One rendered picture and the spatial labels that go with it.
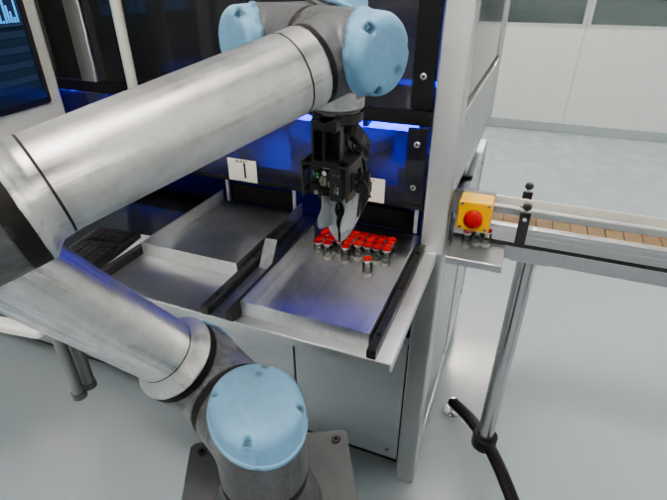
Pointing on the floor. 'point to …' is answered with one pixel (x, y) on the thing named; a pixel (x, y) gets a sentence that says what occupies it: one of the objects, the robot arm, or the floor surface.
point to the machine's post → (438, 212)
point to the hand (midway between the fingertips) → (341, 231)
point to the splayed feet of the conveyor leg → (483, 446)
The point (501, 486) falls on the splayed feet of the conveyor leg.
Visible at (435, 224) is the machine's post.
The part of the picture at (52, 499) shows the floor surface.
